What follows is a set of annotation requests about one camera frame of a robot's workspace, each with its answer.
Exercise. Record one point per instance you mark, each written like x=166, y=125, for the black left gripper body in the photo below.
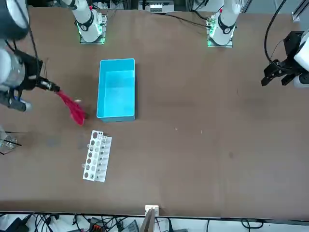
x=290, y=48

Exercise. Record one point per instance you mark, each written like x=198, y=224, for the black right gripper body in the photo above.
x=31, y=70

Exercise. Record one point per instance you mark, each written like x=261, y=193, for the pink rag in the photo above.
x=72, y=106

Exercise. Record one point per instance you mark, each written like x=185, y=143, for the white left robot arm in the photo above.
x=223, y=26

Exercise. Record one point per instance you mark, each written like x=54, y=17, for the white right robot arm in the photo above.
x=88, y=29

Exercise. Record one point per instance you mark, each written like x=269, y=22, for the blue storage box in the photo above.
x=116, y=96

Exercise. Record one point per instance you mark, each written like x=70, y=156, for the clear acrylic stand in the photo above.
x=7, y=142

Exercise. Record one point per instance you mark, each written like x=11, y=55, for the white test tube rack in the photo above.
x=96, y=157

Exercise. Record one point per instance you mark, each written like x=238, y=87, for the black power adapter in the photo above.
x=17, y=224

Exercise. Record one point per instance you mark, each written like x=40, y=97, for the aluminium profile rail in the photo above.
x=297, y=14

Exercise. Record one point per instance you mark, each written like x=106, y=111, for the white post bracket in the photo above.
x=152, y=208

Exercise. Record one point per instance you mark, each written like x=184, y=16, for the aluminium camera post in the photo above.
x=148, y=222

